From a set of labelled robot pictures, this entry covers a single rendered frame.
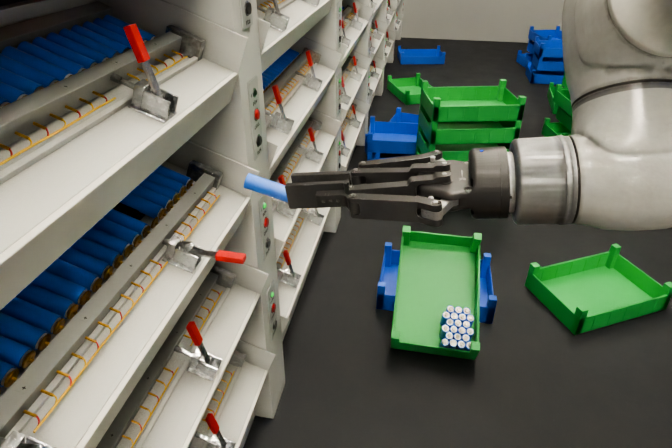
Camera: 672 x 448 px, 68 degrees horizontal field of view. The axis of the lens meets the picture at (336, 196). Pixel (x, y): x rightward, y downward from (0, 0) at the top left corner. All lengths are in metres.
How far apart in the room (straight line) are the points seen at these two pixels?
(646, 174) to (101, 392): 0.53
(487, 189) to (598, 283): 1.13
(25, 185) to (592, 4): 0.52
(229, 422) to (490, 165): 0.65
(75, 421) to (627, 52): 0.59
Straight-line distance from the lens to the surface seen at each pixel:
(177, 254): 0.63
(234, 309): 0.85
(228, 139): 0.74
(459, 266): 1.35
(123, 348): 0.56
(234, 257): 0.61
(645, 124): 0.53
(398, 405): 1.17
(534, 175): 0.50
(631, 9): 0.53
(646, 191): 0.52
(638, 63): 0.54
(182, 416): 0.74
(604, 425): 1.26
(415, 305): 1.30
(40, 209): 0.42
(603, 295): 1.57
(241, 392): 0.99
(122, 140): 0.50
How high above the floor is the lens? 0.93
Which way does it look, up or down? 30 degrees down
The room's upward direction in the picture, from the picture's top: straight up
